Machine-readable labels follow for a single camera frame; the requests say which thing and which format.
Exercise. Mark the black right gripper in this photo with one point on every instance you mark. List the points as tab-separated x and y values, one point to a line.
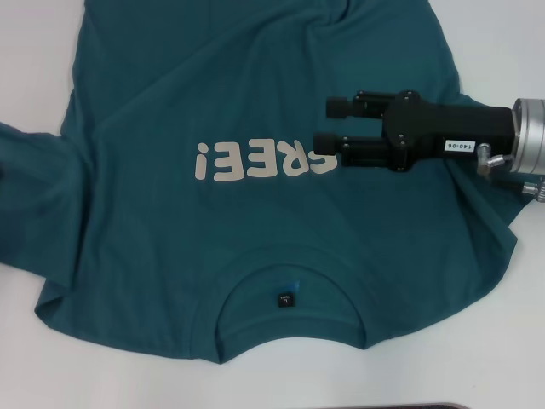
460	121

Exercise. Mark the teal t-shirt with FREE print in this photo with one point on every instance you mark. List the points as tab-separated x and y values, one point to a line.
255	85

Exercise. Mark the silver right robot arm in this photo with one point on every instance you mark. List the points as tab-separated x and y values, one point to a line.
532	136

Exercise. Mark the silver elbow connector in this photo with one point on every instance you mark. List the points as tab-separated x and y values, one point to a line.
483	157

